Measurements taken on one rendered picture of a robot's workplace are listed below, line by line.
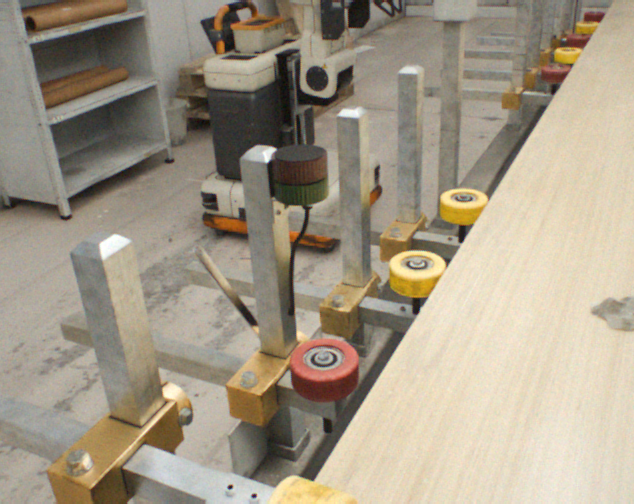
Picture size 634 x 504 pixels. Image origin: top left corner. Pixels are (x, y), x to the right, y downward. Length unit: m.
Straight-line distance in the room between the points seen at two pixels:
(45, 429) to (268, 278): 0.29
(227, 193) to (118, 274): 2.45
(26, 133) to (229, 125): 1.11
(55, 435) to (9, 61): 2.92
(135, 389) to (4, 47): 2.96
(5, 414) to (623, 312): 0.70
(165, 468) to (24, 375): 1.92
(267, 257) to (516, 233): 0.45
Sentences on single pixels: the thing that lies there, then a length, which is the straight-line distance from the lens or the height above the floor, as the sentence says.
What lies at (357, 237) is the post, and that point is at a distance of 1.01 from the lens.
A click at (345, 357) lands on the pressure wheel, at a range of 0.78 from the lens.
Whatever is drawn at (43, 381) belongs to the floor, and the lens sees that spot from 2.44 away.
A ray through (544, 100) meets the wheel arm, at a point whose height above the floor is 0.81.
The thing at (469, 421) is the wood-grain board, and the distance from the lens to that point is 0.71.
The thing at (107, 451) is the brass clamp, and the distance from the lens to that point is 0.61.
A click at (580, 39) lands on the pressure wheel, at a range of 2.57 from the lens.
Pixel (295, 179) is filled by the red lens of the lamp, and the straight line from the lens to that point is 0.69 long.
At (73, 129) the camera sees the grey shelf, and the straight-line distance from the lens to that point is 4.20.
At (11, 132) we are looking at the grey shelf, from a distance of 3.65.
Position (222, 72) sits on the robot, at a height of 0.77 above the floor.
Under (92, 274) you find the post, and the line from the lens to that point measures 0.55.
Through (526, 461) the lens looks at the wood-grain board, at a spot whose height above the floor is 0.90.
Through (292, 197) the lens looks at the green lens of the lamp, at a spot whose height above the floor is 1.10.
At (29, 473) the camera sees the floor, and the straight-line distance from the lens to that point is 2.12.
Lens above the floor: 1.37
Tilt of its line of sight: 28 degrees down
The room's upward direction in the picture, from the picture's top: 3 degrees counter-clockwise
